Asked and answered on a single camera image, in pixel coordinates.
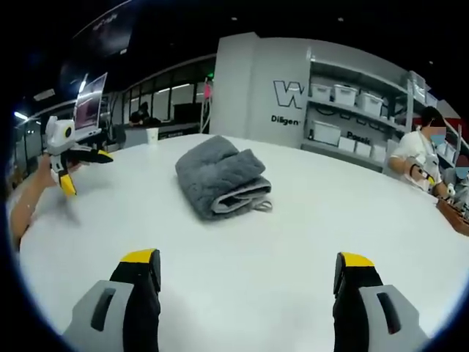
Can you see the grey towel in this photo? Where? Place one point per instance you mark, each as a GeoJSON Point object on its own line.
{"type": "Point", "coordinates": [216, 172]}

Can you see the open laptop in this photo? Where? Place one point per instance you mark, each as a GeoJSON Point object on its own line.
{"type": "Point", "coordinates": [88, 102]}

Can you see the white paper cup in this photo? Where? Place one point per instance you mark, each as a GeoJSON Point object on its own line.
{"type": "Point", "coordinates": [152, 136]}

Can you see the black monitor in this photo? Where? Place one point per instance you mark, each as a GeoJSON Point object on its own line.
{"type": "Point", "coordinates": [187, 113]}

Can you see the hanging dark ceiling screen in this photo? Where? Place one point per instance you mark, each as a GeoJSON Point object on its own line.
{"type": "Point", "coordinates": [106, 25]}

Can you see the pink hanging cloth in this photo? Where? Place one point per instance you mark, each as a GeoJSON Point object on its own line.
{"type": "Point", "coordinates": [208, 90]}

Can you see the brown woven basket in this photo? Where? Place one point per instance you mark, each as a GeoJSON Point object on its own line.
{"type": "Point", "coordinates": [454, 216]}

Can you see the grey metal shelf unit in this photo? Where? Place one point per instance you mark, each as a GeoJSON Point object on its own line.
{"type": "Point", "coordinates": [395, 121]}

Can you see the group of white storage boxes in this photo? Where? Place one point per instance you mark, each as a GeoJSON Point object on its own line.
{"type": "Point", "coordinates": [346, 95]}

